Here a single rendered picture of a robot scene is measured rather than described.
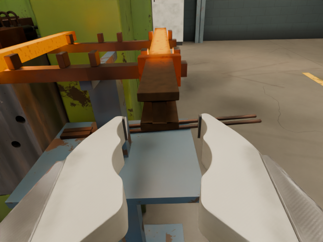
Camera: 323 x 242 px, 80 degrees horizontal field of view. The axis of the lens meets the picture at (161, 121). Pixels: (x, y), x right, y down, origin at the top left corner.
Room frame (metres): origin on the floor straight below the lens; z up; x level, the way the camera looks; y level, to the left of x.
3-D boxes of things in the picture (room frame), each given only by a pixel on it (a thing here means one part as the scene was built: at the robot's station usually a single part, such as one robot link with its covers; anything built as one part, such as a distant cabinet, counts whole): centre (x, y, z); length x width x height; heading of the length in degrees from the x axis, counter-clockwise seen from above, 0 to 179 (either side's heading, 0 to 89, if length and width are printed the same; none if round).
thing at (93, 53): (0.40, 0.12, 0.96); 0.23 x 0.06 x 0.02; 179
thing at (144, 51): (0.40, 0.00, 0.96); 0.23 x 0.06 x 0.02; 179
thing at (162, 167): (0.40, 0.12, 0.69); 0.40 x 0.30 x 0.02; 89
